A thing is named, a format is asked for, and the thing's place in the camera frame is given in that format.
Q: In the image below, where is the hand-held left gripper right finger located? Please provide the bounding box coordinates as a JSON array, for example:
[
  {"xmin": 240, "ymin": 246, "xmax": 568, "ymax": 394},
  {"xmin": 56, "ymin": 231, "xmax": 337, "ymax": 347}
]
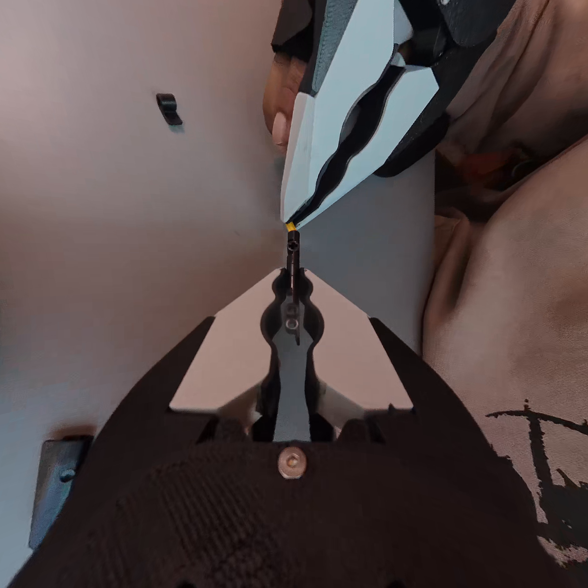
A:
[{"xmin": 300, "ymin": 269, "xmax": 413, "ymax": 422}]

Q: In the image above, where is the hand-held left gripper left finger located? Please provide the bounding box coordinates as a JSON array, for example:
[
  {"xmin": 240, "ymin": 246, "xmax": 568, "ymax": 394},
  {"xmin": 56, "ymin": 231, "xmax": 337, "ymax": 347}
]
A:
[{"xmin": 169, "ymin": 269, "xmax": 286, "ymax": 427}]

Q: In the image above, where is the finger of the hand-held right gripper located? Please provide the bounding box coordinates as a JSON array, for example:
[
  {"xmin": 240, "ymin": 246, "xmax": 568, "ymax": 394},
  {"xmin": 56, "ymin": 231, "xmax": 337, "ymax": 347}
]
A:
[
  {"xmin": 295, "ymin": 66, "xmax": 440, "ymax": 230},
  {"xmin": 280, "ymin": 0, "xmax": 413, "ymax": 222}
]

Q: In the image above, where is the black toy axle connector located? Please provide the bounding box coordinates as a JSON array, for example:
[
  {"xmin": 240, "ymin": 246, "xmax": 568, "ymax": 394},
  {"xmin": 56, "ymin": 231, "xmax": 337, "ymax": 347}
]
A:
[{"xmin": 285, "ymin": 231, "xmax": 304, "ymax": 304}]

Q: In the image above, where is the person's right hand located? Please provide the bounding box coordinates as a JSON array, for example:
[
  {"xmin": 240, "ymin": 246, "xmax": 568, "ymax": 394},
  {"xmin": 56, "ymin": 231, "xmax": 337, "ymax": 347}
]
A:
[{"xmin": 263, "ymin": 51, "xmax": 305, "ymax": 148}]

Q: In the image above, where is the person's beige hoodie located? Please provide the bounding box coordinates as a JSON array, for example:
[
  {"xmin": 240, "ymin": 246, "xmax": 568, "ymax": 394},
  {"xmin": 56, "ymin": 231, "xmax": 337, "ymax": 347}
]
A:
[{"xmin": 420, "ymin": 0, "xmax": 588, "ymax": 588}]

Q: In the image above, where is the black toy clip piece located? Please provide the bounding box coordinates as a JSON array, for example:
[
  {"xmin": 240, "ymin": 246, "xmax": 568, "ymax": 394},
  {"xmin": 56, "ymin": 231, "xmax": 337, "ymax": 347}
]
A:
[{"xmin": 155, "ymin": 93, "xmax": 183, "ymax": 127}]

